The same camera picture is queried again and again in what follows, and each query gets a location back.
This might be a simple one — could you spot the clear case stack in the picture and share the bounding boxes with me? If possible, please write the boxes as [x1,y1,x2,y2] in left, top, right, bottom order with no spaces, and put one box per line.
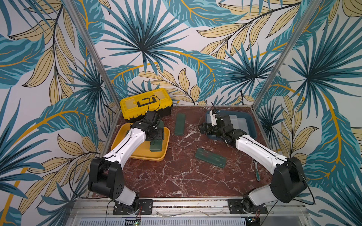
[238,118,250,135]

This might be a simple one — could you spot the yellow black toolbox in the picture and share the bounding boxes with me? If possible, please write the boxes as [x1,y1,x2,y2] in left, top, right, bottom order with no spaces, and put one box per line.
[120,88,173,122]

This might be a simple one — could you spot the green pencil case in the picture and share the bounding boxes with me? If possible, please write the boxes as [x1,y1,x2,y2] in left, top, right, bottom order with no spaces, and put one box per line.
[158,121,165,129]
[174,113,186,136]
[150,140,163,152]
[195,148,226,169]

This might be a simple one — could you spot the yellow plastic tray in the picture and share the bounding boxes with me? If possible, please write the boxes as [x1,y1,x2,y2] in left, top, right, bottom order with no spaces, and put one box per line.
[111,123,170,162]

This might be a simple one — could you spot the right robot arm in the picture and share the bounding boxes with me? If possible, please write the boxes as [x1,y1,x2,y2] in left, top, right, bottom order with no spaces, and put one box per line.
[199,110,308,213]

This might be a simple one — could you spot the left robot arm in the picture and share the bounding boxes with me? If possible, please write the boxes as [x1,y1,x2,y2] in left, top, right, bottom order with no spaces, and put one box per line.
[88,111,165,212]

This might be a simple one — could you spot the teal plastic tray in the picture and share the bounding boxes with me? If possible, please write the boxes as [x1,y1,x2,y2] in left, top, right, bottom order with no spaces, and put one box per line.
[206,110,257,140]

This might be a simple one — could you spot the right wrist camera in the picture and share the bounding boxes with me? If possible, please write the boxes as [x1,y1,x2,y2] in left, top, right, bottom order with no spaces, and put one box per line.
[209,110,219,126]

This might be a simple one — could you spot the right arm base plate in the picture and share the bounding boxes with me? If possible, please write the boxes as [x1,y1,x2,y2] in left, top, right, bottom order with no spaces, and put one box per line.
[227,198,268,214]

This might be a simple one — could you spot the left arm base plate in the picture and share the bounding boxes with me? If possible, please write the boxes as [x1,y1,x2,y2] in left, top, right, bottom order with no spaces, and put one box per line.
[113,199,154,216]

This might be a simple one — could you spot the aluminium front rail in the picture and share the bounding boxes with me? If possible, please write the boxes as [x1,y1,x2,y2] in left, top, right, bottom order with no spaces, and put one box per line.
[66,197,312,226]

